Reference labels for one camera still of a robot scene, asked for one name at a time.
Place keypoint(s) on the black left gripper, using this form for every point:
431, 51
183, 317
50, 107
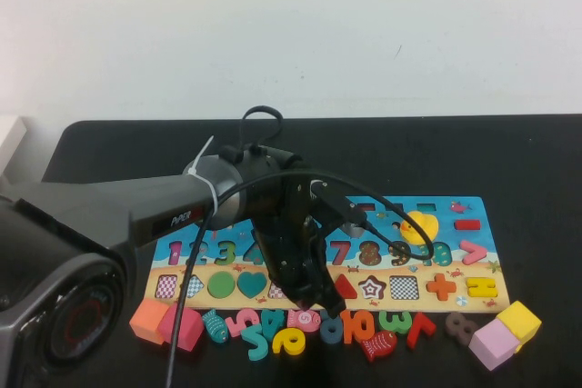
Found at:
291, 242

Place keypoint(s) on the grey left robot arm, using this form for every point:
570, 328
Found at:
91, 211

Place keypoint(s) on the red triangle piece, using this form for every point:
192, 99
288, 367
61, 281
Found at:
348, 290

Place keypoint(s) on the orange number ten piece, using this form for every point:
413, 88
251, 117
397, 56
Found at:
349, 329

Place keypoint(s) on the green number four piece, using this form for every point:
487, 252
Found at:
277, 322

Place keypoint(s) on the yellow number six piece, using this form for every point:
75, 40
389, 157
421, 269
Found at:
279, 345

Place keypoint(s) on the teal heart piece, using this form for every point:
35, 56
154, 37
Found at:
251, 285

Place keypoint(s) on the teal number two piece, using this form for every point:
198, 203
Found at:
254, 342

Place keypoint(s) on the pink number five piece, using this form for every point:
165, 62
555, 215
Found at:
236, 324

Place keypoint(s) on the green number three piece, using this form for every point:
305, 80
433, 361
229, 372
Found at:
399, 324

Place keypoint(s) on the green circle piece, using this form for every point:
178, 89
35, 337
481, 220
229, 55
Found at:
221, 285

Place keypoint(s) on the red number seven piece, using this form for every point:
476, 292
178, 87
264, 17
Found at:
418, 331

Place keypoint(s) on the orange plus sign piece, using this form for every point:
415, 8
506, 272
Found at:
441, 287

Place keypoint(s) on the colourful wooden puzzle board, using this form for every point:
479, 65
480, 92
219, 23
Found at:
448, 233

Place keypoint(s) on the brown number eight piece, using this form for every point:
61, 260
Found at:
459, 329

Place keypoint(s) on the yellow equals sign piece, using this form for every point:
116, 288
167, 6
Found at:
482, 288

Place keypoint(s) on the pink greater-than sign piece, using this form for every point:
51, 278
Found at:
477, 253

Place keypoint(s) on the red minus sign piece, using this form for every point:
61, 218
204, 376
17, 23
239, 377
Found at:
467, 225

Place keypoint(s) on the pink wooden fish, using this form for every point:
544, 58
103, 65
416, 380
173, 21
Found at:
302, 319

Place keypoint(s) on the red wooden fish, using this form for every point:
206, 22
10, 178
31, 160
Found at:
377, 346

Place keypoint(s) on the teal wooden fish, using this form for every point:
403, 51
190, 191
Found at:
214, 326

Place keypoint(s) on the yellow rubber duck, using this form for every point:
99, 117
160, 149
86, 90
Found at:
423, 224

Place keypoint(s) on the magenta wooden cube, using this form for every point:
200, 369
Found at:
193, 329

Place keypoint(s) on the white zip tie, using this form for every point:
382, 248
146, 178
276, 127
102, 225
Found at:
209, 197

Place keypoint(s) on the orange wooden cube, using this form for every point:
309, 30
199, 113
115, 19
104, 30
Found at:
145, 322

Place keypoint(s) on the light pink wooden cube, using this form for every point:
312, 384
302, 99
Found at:
493, 345

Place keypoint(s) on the yellow wooden cube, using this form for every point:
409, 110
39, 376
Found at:
518, 320

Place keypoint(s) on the white box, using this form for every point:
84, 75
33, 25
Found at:
9, 138

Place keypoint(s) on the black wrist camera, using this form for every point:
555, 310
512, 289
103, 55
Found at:
338, 206

